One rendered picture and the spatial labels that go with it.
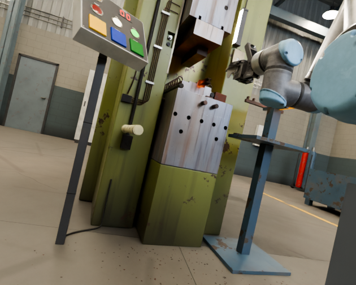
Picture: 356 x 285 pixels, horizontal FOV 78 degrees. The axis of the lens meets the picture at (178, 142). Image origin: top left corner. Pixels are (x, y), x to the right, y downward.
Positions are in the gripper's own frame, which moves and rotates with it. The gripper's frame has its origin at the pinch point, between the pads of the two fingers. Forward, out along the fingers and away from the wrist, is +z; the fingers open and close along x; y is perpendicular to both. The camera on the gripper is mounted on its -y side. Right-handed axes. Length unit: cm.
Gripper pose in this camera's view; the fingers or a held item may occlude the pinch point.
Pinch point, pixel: (231, 70)
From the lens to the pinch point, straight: 114.5
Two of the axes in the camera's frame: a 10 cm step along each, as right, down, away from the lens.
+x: 9.1, 2.1, 3.5
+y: -2.2, 9.7, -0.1
